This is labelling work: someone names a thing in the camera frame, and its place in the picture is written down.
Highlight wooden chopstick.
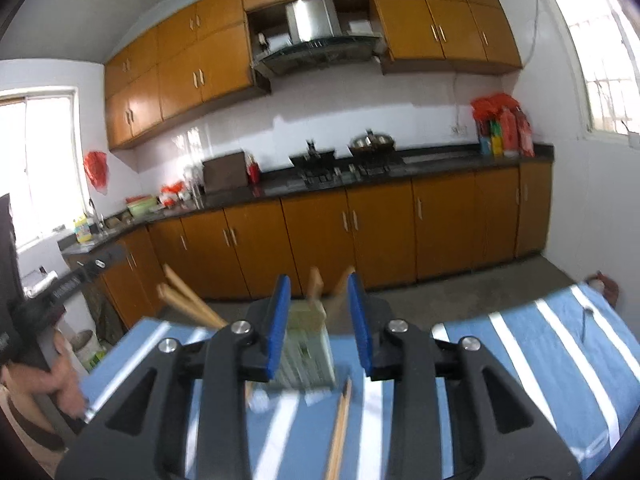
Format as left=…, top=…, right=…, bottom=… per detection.
left=306, top=266, right=323, bottom=310
left=326, top=266, right=356, bottom=313
left=156, top=283, right=227, bottom=330
left=324, top=378, right=352, bottom=480
left=163, top=264, right=221, bottom=318

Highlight orange lower kitchen cabinets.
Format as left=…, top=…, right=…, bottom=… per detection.
left=98, top=158, right=552, bottom=327

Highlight orange kitchen cabinets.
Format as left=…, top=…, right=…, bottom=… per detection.
left=98, top=158, right=552, bottom=327
left=104, top=0, right=523, bottom=150

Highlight orange upper kitchen cabinets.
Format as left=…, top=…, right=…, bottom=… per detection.
left=104, top=0, right=523, bottom=150

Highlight person's left hand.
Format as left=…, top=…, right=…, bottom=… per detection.
left=2, top=330, right=86, bottom=418

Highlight green perforated utensil holder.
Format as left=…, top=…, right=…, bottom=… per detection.
left=267, top=300, right=336, bottom=392

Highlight yellow detergent bottle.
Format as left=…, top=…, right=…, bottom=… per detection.
left=74, top=216, right=93, bottom=244

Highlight black countertop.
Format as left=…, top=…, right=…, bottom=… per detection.
left=58, top=143, right=555, bottom=262

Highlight left window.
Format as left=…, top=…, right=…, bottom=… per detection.
left=1, top=91, right=85, bottom=248

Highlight window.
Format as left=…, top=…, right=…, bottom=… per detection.
left=548, top=0, right=639, bottom=150
left=1, top=91, right=85, bottom=248

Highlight green basin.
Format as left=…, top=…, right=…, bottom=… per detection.
left=127, top=195, right=158, bottom=218

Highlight red white plastic bag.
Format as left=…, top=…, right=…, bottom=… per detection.
left=160, top=181, right=190, bottom=208

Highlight brown cutting board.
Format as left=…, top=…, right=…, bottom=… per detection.
left=203, top=151, right=248, bottom=194

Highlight red bottle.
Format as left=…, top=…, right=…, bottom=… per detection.
left=247, top=155, right=262, bottom=185

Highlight blue white striped tablecloth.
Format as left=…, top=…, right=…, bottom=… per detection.
left=84, top=284, right=639, bottom=479

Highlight black hex key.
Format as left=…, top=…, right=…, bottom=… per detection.
left=580, top=308, right=593, bottom=342

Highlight black wok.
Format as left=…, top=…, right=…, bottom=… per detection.
left=290, top=140, right=335, bottom=171

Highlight wok with steel lid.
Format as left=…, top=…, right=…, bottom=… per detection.
left=348, top=129, right=396, bottom=158

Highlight red plastic bag on counter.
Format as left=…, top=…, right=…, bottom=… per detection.
left=471, top=92, right=535, bottom=157

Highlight steel range hood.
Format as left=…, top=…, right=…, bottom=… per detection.
left=247, top=0, right=386, bottom=79

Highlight right window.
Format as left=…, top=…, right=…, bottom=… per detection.
left=548, top=0, right=639, bottom=150

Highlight red bag hanging on wall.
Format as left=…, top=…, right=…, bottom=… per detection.
left=82, top=151, right=110, bottom=195

